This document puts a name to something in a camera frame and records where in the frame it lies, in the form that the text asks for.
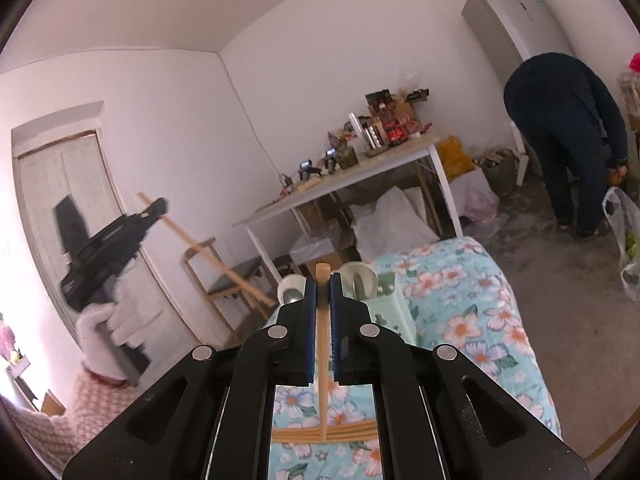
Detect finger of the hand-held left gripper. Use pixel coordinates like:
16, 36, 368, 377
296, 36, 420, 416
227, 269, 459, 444
142, 198, 169, 225

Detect white sack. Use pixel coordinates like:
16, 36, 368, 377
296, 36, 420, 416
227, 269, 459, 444
350, 185, 441, 261

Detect green plastic utensil holder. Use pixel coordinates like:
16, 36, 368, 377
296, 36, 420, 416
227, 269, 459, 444
277, 260, 416, 346

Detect green bin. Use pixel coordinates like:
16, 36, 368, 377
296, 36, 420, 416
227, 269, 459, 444
477, 150, 518, 196

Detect pink plastic bag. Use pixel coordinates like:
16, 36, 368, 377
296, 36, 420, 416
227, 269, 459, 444
465, 184, 501, 224

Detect white door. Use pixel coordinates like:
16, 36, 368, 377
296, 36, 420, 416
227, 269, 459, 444
11, 130, 201, 361

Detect pile of wooden chopsticks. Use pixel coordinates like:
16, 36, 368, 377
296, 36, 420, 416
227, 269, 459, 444
272, 421, 378, 445

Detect person's left hand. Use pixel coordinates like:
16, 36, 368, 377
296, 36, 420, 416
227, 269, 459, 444
77, 304, 151, 386

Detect wooden chopstick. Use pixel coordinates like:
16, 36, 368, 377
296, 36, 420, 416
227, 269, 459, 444
315, 262, 332, 443
136, 191, 278, 308

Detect grey refrigerator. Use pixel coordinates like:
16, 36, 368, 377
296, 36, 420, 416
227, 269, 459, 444
461, 0, 576, 181

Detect person's left forearm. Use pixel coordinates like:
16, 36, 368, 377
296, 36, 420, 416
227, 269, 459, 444
0, 366, 136, 480

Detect white table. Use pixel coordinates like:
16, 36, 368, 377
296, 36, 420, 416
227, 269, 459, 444
232, 135, 463, 286

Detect yellow bag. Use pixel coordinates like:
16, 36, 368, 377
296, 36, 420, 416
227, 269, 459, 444
436, 136, 476, 181

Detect wooden chair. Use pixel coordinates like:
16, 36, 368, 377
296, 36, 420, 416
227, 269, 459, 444
181, 237, 278, 341

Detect clear plastic bag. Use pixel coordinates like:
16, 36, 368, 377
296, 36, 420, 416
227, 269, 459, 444
602, 187, 640, 303

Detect clear plastic box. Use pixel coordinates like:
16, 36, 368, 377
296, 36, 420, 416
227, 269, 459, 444
290, 232, 343, 268

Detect large cardboard box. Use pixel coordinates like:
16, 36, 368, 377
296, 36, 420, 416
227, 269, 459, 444
617, 73, 640, 131

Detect red bottle pack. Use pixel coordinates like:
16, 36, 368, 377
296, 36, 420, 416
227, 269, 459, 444
382, 105, 408, 147

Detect floral blue blanket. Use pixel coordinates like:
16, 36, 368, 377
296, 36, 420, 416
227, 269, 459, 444
265, 237, 563, 480

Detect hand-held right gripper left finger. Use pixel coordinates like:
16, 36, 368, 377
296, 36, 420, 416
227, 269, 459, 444
62, 276, 318, 480

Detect metal cups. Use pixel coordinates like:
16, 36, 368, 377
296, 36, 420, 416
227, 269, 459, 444
362, 117, 386, 153

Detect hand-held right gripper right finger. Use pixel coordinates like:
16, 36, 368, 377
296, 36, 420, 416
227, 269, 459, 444
331, 274, 590, 480

